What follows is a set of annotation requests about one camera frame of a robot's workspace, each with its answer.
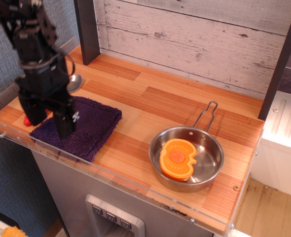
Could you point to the dark right shelf post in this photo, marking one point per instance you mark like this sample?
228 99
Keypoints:
276 78

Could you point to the white toy sink unit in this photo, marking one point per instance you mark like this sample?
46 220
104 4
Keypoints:
272 164

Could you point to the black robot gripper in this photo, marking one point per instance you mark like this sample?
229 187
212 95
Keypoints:
44 85

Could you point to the dark shelf post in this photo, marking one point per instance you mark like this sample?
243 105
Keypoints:
87 30
276 78

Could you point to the clear acrylic table guard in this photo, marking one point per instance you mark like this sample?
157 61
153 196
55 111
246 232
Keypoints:
124 163

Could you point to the small steel frying pan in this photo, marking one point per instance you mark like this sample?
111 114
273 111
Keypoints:
210 157

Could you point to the dark purple cloth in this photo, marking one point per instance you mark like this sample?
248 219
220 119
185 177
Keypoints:
94 127

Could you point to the dark left shelf post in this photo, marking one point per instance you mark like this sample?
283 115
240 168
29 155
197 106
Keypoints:
87 30

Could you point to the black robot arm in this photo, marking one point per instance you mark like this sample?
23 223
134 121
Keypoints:
30 32

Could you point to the orange toy pumpkin slice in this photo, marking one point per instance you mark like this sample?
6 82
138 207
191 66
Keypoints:
177 158

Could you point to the grey toy fridge cabinet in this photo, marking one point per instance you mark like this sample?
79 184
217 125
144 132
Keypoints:
69 188

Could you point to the silver dispenser panel with buttons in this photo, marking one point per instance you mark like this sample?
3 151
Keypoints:
108 220

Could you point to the orange object bottom left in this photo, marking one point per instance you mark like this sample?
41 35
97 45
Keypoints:
13 232

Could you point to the red handled metal spoon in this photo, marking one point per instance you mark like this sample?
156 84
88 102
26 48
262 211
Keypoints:
75 82

